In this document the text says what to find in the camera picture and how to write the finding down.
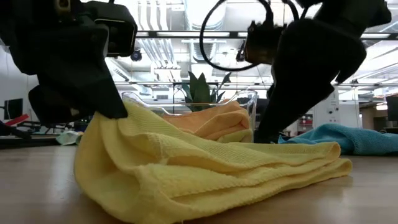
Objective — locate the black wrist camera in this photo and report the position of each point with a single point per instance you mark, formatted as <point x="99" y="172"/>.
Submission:
<point x="262" y="43"/>
<point x="118" y="28"/>

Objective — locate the silver ceiling air duct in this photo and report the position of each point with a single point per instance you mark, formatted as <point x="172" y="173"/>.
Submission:
<point x="192" y="14"/>

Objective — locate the green microfiber towel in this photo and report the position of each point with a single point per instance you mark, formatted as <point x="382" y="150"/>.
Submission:
<point x="70" y="137"/>

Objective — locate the black ceiling spotlight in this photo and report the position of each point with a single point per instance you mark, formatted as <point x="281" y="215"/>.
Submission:
<point x="136" y="56"/>
<point x="240" y="56"/>

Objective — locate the black monitor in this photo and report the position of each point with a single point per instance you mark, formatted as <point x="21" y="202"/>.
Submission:
<point x="14" y="107"/>
<point x="392" y="109"/>

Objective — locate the black linear ceiling light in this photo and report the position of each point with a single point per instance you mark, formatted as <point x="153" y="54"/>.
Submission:
<point x="192" y="34"/>

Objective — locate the red storage bins shelf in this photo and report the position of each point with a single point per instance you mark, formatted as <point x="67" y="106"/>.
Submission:
<point x="304" y="123"/>

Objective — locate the blue microfiber towel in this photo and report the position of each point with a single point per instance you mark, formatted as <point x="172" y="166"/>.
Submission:
<point x="351" y="140"/>

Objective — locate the clear plastic bin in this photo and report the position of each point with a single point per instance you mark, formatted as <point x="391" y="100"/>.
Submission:
<point x="253" y="105"/>

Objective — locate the small black robot arm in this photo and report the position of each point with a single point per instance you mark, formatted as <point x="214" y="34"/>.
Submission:
<point x="40" y="126"/>

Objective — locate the artificial succulent in white pot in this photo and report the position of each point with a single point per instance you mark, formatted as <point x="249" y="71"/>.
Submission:
<point x="200" y="90"/>

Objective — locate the black aluminium rig frame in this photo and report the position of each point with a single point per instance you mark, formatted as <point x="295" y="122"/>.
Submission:
<point x="28" y="141"/>

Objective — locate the orange microfiber towel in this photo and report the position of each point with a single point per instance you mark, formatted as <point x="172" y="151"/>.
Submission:
<point x="217" y="119"/>

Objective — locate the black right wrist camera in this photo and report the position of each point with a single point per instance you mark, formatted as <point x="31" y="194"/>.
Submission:
<point x="262" y="43"/>

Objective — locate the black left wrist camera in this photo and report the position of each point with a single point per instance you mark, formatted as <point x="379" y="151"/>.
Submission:
<point x="118" y="28"/>

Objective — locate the white pillar cabinet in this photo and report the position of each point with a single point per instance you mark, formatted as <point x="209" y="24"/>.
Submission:
<point x="325" y="109"/>

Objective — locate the yellow microfiber towel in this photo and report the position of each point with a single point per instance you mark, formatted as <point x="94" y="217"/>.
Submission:
<point x="186" y="174"/>
<point x="239" y="137"/>

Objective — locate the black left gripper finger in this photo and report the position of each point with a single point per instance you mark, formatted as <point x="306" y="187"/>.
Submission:
<point x="53" y="112"/>
<point x="93" y="93"/>

